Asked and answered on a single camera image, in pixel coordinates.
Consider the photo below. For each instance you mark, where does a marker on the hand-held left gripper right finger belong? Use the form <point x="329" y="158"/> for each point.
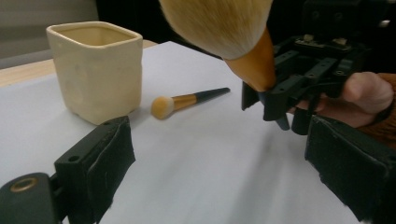
<point x="351" y="168"/>

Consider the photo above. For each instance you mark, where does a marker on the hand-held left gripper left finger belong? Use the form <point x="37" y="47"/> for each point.
<point x="93" y="168"/>

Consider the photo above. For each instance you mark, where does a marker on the small makeup brush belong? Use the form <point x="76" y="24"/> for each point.
<point x="183" y="101"/>

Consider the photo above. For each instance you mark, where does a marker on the large makeup brush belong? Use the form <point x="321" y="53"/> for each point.
<point x="218" y="25"/>

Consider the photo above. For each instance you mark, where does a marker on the beige square cup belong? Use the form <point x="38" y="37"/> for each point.
<point x="96" y="77"/>

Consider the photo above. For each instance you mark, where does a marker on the white table sheet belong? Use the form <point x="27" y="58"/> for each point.
<point x="202" y="174"/>

